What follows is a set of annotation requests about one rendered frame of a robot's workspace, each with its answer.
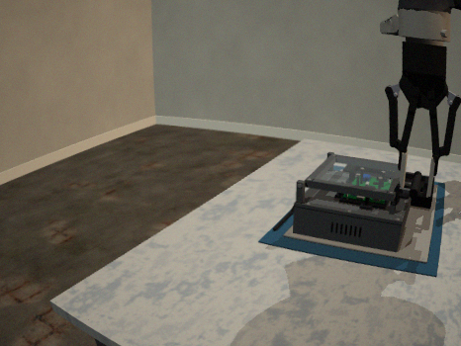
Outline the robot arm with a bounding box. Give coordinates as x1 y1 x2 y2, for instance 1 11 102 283
380 0 461 46

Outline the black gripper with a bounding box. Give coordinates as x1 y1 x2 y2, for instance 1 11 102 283
385 42 461 197

